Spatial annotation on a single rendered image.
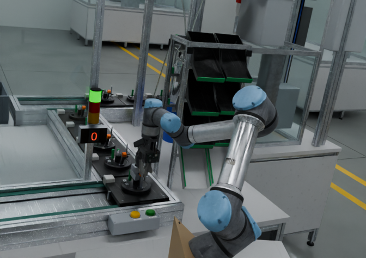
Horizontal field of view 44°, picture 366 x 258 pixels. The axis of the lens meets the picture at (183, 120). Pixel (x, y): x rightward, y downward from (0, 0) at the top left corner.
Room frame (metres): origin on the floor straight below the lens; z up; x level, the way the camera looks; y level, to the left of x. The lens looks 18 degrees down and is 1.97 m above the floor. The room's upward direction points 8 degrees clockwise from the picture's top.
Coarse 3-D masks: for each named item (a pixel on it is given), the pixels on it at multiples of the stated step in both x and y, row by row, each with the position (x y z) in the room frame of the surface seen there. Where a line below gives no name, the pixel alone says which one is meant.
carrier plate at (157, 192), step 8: (112, 184) 1.93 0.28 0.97; (120, 184) 1.94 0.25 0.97; (152, 184) 1.99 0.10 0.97; (112, 192) 1.85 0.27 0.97; (120, 192) 1.86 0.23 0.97; (152, 192) 1.91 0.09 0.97; (160, 192) 1.92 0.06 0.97; (120, 200) 1.79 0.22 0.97; (128, 200) 1.80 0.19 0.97; (136, 200) 1.81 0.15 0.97; (144, 200) 1.82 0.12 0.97; (152, 200) 1.84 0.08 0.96; (160, 200) 1.86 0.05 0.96; (168, 200) 1.88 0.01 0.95
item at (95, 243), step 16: (128, 128) 3.00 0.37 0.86; (160, 160) 2.54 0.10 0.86; (176, 160) 2.57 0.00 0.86; (160, 176) 2.31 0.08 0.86; (176, 176) 2.34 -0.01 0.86; (176, 192) 2.15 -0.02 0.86; (192, 192) 2.18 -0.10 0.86; (256, 192) 2.29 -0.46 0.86; (192, 208) 2.01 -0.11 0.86; (256, 208) 2.10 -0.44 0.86; (272, 208) 2.13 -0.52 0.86; (192, 224) 1.86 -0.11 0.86; (272, 224) 2.02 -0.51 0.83; (80, 240) 1.61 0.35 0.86; (96, 240) 1.63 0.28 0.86; (112, 240) 1.64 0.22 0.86; (128, 240) 1.66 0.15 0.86; (144, 240) 1.68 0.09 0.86; (0, 256) 1.44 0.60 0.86; (16, 256) 1.45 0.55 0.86; (32, 256) 1.46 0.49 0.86; (48, 256) 1.48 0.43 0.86; (64, 256) 1.51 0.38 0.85
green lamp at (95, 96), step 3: (90, 90) 1.92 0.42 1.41; (90, 93) 1.92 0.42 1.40; (93, 93) 1.91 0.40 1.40; (96, 93) 1.91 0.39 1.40; (99, 93) 1.92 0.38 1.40; (90, 96) 1.91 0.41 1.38; (93, 96) 1.91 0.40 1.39; (96, 96) 1.91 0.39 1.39; (99, 96) 1.92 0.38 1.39; (90, 99) 1.91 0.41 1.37; (93, 99) 1.91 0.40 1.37; (96, 99) 1.91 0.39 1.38; (99, 99) 1.92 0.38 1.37
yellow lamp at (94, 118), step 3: (90, 114) 1.91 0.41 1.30; (93, 114) 1.91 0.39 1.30; (96, 114) 1.91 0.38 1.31; (99, 114) 1.93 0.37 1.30; (90, 117) 1.91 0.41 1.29; (93, 117) 1.91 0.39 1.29; (96, 117) 1.91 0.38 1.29; (90, 120) 1.91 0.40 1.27; (93, 120) 1.91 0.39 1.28; (96, 120) 1.92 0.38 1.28; (90, 123) 1.91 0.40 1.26; (93, 123) 1.91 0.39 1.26; (96, 123) 1.92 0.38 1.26
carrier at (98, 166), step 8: (112, 152) 2.17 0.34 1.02; (96, 160) 2.17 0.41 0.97; (104, 160) 2.14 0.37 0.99; (112, 160) 2.15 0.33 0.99; (120, 160) 2.14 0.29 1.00; (128, 160) 2.18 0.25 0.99; (96, 168) 2.07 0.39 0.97; (104, 168) 2.08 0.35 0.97; (112, 168) 2.08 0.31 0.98; (120, 168) 2.08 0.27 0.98; (128, 168) 2.11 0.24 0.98; (120, 176) 2.03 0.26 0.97; (128, 176) 2.05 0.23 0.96
